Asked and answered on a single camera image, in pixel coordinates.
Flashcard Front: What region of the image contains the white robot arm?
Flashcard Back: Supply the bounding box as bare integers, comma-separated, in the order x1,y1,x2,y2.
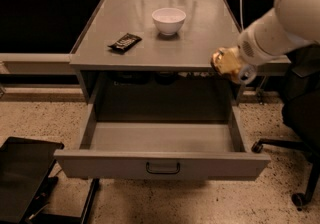
211,0,320,84

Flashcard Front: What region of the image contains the grey open top drawer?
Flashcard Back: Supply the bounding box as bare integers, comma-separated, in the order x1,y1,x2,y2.
54,106,270,180

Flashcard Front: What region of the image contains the white ceramic bowl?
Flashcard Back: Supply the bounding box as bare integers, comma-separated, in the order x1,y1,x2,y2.
152,8,186,35

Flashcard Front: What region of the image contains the black office chair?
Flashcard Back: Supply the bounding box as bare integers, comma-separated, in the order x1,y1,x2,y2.
251,45,320,208

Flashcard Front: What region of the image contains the grey metal cabinet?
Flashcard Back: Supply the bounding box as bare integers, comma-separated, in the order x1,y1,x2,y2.
70,0,239,99

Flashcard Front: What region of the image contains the black snack bar wrapper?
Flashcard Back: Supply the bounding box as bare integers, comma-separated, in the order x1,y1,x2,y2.
110,33,142,52

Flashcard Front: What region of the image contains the white cable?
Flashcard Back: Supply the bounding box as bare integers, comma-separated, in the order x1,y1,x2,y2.
231,0,246,32

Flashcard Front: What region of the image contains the black drawer handle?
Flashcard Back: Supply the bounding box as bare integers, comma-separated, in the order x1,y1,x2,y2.
145,162,181,175

